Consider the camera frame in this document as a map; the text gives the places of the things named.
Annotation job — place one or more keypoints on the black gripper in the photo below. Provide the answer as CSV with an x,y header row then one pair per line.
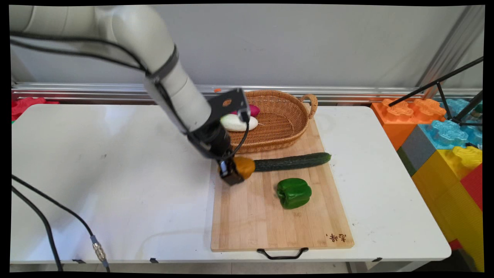
x,y
212,141

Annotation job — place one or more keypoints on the brown potato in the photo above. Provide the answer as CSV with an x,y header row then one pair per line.
x,y
245,166

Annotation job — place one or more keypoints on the white radish with green leaves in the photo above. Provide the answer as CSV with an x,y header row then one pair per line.
x,y
241,122

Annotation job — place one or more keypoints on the long dark green cucumber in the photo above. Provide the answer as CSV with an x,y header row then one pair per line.
x,y
293,161

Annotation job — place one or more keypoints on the green bell pepper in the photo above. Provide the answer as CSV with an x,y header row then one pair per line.
x,y
294,193

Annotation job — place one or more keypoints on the purple sweet potato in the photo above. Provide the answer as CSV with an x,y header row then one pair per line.
x,y
252,110

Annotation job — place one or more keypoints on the woven wicker basket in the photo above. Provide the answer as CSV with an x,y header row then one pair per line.
x,y
278,123

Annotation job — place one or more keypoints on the orange foam block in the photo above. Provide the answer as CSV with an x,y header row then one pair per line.
x,y
397,119

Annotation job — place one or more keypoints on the grey foam block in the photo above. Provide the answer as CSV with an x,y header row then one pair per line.
x,y
418,148

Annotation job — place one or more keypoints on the large colourful toy bricks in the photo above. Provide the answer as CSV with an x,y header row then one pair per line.
x,y
447,193

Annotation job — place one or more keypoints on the red foam puzzle block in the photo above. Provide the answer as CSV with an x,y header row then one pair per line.
x,y
27,106

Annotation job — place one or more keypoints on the blue foam block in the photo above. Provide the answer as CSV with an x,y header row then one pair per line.
x,y
447,133

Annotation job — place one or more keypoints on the black tripod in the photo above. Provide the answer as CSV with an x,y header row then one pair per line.
x,y
444,83

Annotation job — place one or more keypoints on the wrist camera with black bracket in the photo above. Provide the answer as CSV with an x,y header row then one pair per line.
x,y
229,104

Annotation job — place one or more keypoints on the aluminium rail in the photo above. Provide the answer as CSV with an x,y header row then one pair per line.
x,y
347,93

